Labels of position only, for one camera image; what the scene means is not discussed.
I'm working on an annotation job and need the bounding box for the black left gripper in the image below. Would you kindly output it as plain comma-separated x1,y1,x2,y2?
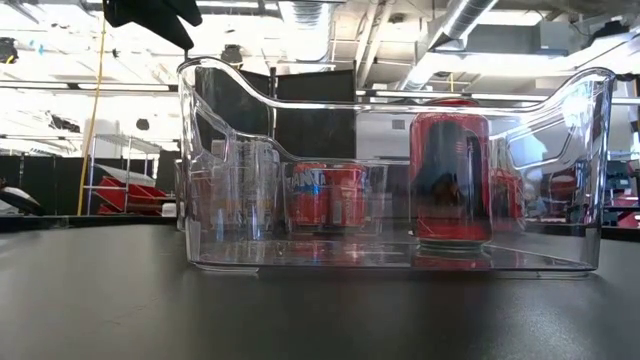
102,0,204,52

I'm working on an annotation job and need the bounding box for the clear plastic bin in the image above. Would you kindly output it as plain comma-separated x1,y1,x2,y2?
176,55,618,275
174,138,285,237
281,161,390,237

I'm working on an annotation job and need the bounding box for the hanging ceiling dome fixture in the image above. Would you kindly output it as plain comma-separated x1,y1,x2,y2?
221,43,245,69

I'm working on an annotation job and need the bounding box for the ceiling air vent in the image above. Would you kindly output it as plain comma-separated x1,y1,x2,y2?
279,0,331,30

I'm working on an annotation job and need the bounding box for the black folding partition screen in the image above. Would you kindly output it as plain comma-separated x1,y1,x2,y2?
193,66,358,166

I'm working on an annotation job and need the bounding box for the black ceiling spotlight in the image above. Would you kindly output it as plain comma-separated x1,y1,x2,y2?
0,37,20,65

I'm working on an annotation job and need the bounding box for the red storage bin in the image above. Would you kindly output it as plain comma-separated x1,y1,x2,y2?
94,174,169,216

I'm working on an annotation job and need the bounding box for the black room divider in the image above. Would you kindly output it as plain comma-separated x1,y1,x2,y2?
0,149,179,217

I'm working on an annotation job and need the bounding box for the red crate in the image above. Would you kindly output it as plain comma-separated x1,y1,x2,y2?
618,194,640,230

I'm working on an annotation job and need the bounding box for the yellow cable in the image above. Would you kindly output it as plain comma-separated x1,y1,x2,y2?
77,14,108,217

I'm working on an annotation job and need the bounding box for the metal wire shelf rack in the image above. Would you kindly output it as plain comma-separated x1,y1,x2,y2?
85,132,177,217

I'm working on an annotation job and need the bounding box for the silver ventilation duct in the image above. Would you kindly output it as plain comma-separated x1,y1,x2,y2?
397,0,501,94

